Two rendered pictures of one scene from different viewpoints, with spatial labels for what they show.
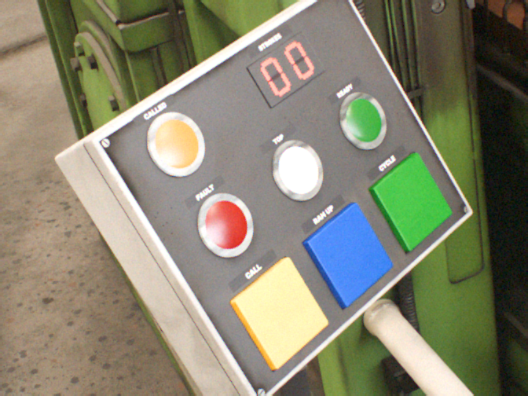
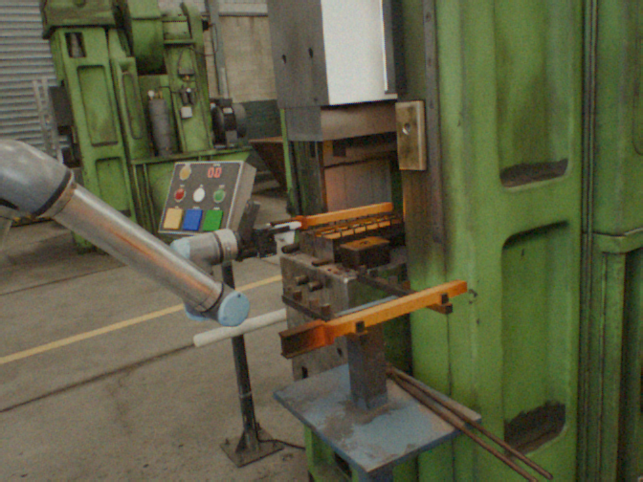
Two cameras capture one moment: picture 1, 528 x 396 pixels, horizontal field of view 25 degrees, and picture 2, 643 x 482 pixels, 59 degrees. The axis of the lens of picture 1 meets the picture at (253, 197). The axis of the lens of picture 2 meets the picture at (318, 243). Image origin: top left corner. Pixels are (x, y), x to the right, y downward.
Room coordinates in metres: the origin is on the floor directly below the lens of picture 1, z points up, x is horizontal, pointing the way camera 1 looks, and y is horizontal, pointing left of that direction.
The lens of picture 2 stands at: (0.84, -2.14, 1.38)
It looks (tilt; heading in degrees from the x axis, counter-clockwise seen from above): 14 degrees down; 76
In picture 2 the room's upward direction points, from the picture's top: 5 degrees counter-clockwise
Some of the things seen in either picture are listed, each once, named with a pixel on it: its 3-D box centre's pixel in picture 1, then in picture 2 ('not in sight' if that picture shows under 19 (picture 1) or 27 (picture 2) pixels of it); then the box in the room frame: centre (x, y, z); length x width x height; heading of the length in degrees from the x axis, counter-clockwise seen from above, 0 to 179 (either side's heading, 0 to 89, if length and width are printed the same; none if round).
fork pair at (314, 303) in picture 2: not in sight; (361, 294); (1.21, -1.03, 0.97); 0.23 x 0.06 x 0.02; 15
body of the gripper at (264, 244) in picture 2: not in sight; (253, 241); (1.05, -0.59, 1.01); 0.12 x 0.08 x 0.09; 16
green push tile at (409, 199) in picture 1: (408, 202); (213, 221); (0.98, -0.15, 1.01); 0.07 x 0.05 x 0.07; 131
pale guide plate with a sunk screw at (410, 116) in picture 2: not in sight; (410, 136); (1.46, -0.78, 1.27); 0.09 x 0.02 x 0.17; 106
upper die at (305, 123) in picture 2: not in sight; (362, 117); (1.45, -0.45, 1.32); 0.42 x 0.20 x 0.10; 16
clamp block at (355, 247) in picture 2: not in sight; (365, 253); (1.35, -0.66, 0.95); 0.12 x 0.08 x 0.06; 16
